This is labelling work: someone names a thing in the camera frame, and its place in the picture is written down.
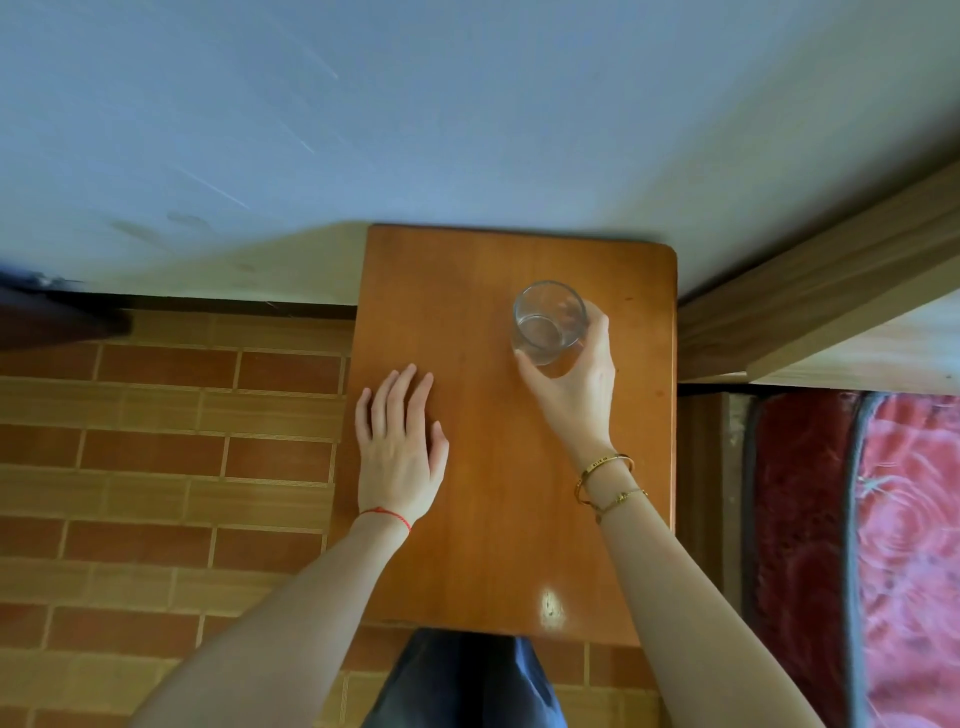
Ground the person's left hand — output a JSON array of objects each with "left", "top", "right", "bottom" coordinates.
[{"left": 354, "top": 363, "right": 450, "bottom": 528}]

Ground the wooden bed frame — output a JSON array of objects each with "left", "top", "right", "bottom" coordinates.
[{"left": 677, "top": 159, "right": 960, "bottom": 396}]

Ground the person's right forearm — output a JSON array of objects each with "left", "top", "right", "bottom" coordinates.
[{"left": 576, "top": 454, "right": 826, "bottom": 728}]

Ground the red string bracelet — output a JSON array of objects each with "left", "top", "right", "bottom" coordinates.
[{"left": 357, "top": 506, "right": 414, "bottom": 534}]

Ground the clear drinking glass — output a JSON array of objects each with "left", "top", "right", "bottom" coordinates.
[{"left": 511, "top": 280, "right": 589, "bottom": 369}]

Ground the person's dark blue clothing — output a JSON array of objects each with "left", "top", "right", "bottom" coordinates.
[{"left": 362, "top": 627, "right": 565, "bottom": 728}]

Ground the thin gold chain bracelet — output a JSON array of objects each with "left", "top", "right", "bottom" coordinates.
[{"left": 592, "top": 487, "right": 651, "bottom": 525}]

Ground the gold bangle bracelet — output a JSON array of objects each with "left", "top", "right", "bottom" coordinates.
[{"left": 573, "top": 452, "right": 636, "bottom": 504}]

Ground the red patterned mattress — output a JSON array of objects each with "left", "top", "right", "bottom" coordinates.
[{"left": 741, "top": 388, "right": 960, "bottom": 728}]

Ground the person's left forearm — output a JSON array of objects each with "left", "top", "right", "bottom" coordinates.
[{"left": 129, "top": 513, "right": 414, "bottom": 728}]

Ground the person's right hand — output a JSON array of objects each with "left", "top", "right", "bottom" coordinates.
[{"left": 513, "top": 300, "right": 618, "bottom": 461}]

